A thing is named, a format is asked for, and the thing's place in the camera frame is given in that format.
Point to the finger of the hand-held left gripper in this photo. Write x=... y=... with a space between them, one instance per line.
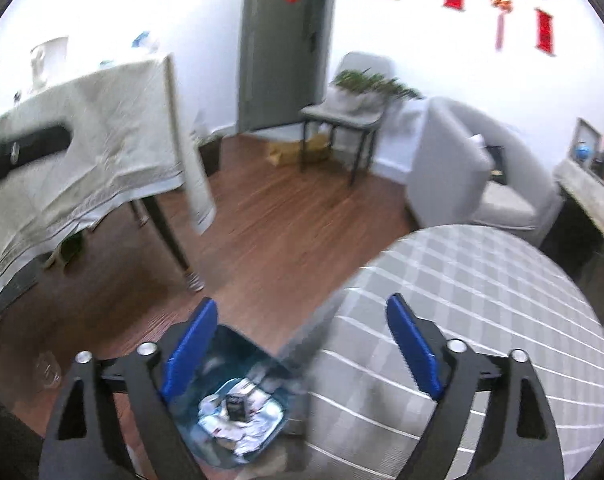
x=31 y=147

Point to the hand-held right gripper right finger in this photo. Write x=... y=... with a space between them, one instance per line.
x=414 y=347

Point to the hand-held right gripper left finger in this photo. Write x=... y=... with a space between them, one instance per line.
x=189 y=355

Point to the teal trash bin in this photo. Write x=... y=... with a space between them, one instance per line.
x=236 y=355

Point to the small black box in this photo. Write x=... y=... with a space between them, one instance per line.
x=236 y=406

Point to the large paper ball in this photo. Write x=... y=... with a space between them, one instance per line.
x=254 y=440

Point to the table with beige cloth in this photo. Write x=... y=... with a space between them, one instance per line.
x=81 y=135

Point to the white kettle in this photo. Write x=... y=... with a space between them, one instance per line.
x=49 y=62

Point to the round table with checked cloth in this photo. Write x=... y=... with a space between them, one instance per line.
x=482 y=285

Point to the dark table leg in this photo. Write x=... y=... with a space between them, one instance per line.
x=166 y=235

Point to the white and blue plastic bag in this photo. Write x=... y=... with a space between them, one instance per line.
x=145 y=41

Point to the black floor bin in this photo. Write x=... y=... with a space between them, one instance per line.
x=210 y=152

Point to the grey armchair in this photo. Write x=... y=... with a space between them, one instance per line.
x=447 y=170

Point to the black bag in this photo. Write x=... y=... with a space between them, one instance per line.
x=496 y=165

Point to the flat cardboard box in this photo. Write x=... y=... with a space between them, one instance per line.
x=292 y=152

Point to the beige fringed counter cloth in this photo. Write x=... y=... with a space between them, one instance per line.
x=592 y=195

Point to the grey dining chair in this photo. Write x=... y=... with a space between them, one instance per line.
x=352 y=115

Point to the small blue globe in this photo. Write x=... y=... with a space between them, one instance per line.
x=582 y=151

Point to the grey door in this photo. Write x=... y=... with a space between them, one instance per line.
x=282 y=60

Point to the potted green plant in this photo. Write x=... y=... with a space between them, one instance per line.
x=367 y=85

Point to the picture frame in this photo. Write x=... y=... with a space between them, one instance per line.
x=588 y=130

